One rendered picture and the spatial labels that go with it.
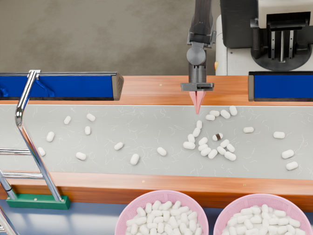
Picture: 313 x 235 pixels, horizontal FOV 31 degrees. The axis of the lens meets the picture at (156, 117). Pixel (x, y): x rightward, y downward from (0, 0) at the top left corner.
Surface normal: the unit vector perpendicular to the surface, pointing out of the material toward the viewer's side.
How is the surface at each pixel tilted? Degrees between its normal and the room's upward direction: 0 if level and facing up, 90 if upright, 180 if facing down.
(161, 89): 0
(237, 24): 90
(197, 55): 43
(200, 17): 98
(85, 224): 0
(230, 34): 90
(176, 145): 0
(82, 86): 58
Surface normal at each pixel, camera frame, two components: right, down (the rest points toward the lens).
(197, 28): -0.20, 0.84
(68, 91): -0.19, 0.30
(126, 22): -0.15, -0.65
